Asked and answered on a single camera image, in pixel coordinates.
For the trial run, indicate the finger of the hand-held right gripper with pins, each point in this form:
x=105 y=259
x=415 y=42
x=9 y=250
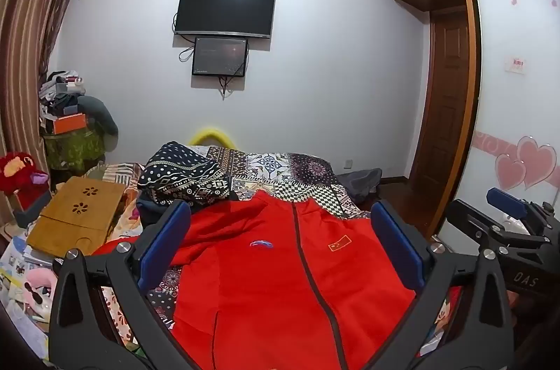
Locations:
x=481 y=228
x=507 y=201

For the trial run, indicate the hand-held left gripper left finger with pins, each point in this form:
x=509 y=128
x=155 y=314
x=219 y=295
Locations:
x=164 y=241

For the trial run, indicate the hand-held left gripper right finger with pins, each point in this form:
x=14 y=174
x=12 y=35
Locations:
x=396 y=249

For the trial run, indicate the red zip jacket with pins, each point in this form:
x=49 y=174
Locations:
x=262 y=287

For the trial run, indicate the navy dotted patterned cloth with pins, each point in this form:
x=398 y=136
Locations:
x=183 y=173

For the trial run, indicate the grey blue backpack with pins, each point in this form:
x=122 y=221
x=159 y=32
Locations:
x=358 y=184

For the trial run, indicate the wooden lap desk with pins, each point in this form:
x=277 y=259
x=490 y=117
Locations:
x=74 y=217

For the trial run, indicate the brown wooden door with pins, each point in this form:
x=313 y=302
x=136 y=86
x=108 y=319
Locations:
x=442 y=112

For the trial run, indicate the yellow foam tube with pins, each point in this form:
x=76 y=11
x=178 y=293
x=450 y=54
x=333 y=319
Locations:
x=212 y=132

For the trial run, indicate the green patterned cloth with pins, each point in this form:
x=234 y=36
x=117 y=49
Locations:
x=74 y=149

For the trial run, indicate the pink plush toy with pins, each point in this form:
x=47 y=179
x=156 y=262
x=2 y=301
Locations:
x=37 y=284

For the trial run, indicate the patchwork patterned bedsheet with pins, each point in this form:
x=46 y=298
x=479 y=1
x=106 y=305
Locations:
x=284 y=171

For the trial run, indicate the red label sticker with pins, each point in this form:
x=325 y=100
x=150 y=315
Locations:
x=516 y=64

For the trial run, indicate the grey plush cushion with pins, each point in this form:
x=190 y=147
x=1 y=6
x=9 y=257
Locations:
x=98 y=116

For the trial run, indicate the pile of printed papers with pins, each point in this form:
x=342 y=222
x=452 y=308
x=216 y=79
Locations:
x=17 y=265

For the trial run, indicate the orange box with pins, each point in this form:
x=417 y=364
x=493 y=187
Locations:
x=68 y=123

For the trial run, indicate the red plush toy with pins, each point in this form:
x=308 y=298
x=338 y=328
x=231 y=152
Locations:
x=17 y=173

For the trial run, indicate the pile of household clutter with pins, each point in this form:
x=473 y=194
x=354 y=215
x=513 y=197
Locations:
x=59 y=88

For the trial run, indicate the small black monitor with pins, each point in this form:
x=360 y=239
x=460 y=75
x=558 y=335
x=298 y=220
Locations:
x=218 y=57

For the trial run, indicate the brown striped curtain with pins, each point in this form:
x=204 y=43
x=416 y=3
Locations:
x=30 y=24

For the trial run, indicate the white wall socket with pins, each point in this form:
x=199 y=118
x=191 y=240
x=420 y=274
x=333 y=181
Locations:
x=348 y=164

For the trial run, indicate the black wall television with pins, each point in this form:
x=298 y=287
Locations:
x=225 y=9

